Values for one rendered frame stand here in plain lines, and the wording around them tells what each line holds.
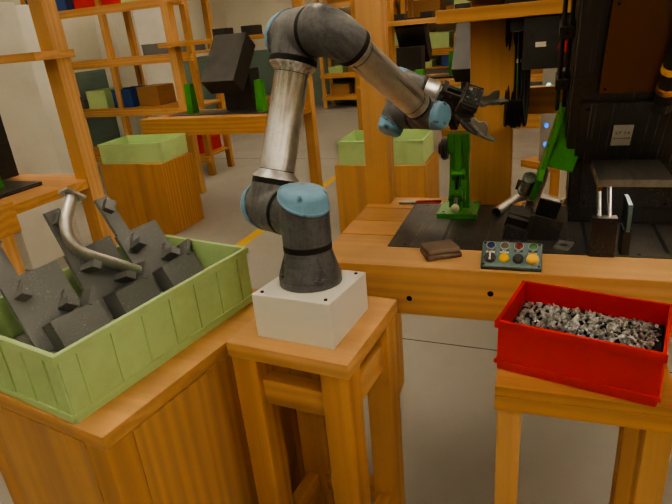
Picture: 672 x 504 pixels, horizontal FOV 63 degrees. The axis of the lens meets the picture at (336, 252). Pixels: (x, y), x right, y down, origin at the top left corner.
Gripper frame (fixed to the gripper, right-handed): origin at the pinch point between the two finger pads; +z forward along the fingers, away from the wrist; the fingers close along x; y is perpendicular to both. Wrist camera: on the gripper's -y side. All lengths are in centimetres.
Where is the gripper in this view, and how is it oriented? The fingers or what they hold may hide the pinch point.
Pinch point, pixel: (501, 122)
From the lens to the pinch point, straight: 170.3
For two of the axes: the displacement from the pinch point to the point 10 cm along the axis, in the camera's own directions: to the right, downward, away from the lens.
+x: 3.6, -8.8, 3.0
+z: 9.3, 3.6, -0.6
